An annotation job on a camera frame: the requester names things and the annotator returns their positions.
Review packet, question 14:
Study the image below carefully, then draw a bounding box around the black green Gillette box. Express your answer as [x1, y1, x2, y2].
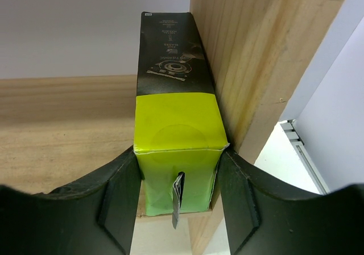
[133, 12, 229, 227]

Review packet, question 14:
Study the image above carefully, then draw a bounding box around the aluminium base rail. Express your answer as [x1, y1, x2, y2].
[279, 120, 330, 195]

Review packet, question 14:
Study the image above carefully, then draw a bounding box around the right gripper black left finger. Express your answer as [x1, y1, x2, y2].
[1, 148, 141, 254]

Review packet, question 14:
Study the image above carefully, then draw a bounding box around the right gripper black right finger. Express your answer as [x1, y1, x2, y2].
[218, 149, 363, 254]

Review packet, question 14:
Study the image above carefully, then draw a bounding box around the wooden three-tier shelf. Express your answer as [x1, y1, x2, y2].
[1, 0, 344, 254]

